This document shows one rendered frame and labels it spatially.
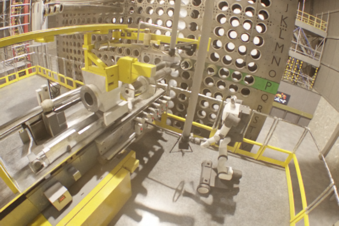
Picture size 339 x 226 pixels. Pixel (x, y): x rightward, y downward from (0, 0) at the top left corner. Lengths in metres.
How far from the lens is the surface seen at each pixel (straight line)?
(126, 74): 1.66
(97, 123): 1.91
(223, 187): 2.59
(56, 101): 1.89
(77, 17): 6.19
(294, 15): 3.73
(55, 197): 1.70
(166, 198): 2.48
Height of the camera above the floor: 2.17
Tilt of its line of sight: 26 degrees down
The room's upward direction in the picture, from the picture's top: 7 degrees clockwise
